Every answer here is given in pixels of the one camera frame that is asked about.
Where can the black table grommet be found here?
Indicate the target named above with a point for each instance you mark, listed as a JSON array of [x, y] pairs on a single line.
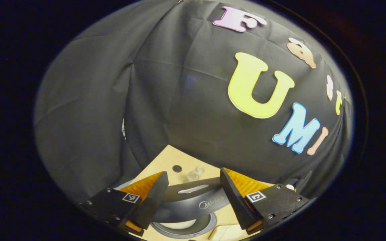
[[177, 168]]

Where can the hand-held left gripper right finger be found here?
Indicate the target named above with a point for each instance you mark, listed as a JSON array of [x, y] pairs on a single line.
[[235, 201]]

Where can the black backdrop cloth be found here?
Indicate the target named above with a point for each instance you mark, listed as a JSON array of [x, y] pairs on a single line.
[[179, 83]]

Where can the small clear bottle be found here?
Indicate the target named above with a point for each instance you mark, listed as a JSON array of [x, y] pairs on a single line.
[[194, 174]]

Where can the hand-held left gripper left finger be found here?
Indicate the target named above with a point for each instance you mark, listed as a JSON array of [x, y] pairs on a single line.
[[152, 201]]

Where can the cream and navy rice cooker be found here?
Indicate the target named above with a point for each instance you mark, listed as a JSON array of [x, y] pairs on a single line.
[[186, 207]]

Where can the white rice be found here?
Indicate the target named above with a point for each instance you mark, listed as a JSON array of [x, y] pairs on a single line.
[[186, 225]]

